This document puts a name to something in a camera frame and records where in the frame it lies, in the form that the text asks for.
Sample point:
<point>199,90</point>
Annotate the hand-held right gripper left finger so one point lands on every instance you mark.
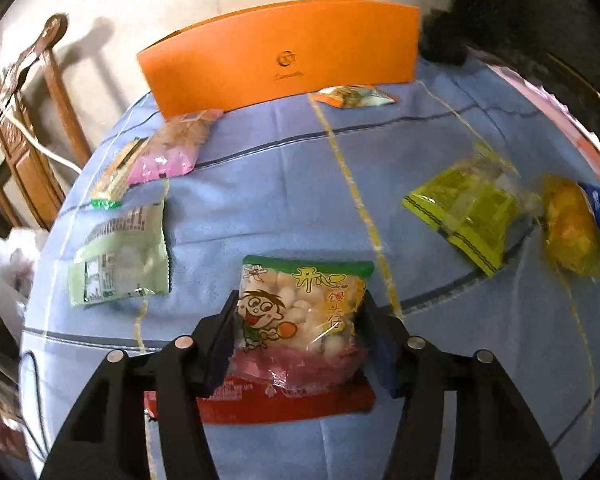
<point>220,345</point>

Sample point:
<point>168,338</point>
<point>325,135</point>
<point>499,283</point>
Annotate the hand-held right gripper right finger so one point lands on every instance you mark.
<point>382,347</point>

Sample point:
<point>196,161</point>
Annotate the cartoon print puff snack packet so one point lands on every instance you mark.
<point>300,310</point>

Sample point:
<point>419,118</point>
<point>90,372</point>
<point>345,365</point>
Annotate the orange cardboard box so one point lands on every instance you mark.
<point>280,40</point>

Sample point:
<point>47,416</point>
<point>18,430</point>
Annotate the red snack packet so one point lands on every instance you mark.
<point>290,408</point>

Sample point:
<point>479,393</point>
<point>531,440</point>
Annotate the light green snack packet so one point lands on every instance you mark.
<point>122,260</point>

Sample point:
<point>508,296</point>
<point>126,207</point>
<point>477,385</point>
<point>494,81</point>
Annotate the yellow green clear packet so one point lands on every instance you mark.
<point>472,210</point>

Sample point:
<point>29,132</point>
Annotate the blue quilted cloth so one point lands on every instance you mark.
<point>280,185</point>

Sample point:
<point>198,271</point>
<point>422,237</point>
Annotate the pink snack packet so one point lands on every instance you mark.
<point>175,155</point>

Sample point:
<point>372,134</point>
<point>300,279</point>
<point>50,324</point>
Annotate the green-tipped brown packet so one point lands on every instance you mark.
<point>115,180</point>

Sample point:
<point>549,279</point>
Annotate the orange yellow snack packet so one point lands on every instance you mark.
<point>572,230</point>

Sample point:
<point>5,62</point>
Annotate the white plastic bag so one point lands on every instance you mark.
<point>5,270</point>

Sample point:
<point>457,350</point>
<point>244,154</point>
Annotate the small orange green packet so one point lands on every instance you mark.
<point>355,96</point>

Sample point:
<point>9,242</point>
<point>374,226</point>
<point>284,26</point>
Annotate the wooden chair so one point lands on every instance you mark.
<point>30,160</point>

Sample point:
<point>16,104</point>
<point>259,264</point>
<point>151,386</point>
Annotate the pink printed cloth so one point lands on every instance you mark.
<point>560,110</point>

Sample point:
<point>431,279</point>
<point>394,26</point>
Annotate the person's dark clothing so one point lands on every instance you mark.
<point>520,5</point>

